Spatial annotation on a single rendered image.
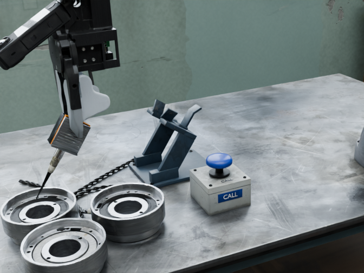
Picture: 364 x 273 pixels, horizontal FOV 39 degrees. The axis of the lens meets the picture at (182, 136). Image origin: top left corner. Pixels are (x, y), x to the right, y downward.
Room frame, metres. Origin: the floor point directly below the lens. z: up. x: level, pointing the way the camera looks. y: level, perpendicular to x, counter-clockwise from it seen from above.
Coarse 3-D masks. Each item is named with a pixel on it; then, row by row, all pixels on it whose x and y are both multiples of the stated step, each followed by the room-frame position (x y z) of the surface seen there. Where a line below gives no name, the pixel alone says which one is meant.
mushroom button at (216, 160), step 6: (210, 156) 0.70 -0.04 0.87; (216, 156) 0.69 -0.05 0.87; (222, 156) 0.69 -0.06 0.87; (228, 156) 0.69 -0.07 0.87; (210, 162) 0.68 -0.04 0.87; (216, 162) 0.68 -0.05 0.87; (222, 162) 0.68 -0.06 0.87; (228, 162) 0.68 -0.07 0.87; (216, 168) 0.68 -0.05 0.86; (222, 168) 0.69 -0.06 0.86
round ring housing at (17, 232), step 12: (24, 192) 0.68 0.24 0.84; (36, 192) 0.68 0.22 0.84; (48, 192) 0.69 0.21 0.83; (60, 192) 0.68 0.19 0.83; (72, 192) 0.67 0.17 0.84; (12, 204) 0.66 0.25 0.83; (36, 204) 0.66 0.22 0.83; (48, 204) 0.66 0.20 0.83; (72, 204) 0.65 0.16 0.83; (24, 216) 0.63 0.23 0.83; (36, 216) 0.65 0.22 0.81; (48, 216) 0.62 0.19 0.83; (60, 216) 0.60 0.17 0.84; (72, 216) 0.62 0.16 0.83; (12, 228) 0.59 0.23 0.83; (24, 228) 0.59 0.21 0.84; (12, 240) 0.61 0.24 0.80
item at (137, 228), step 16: (112, 192) 0.68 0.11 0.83; (144, 192) 0.68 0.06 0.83; (160, 192) 0.65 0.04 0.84; (112, 208) 0.64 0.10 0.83; (128, 208) 0.66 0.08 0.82; (144, 208) 0.63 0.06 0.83; (160, 208) 0.61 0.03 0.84; (112, 224) 0.59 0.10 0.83; (128, 224) 0.59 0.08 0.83; (144, 224) 0.59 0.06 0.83; (160, 224) 0.63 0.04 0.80; (112, 240) 0.60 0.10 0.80; (128, 240) 0.59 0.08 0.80
